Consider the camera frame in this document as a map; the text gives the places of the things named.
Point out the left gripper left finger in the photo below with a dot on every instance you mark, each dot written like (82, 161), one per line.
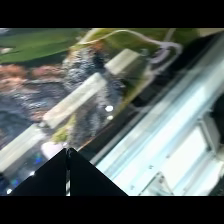
(50, 178)

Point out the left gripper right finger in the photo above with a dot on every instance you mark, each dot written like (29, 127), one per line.
(90, 178)

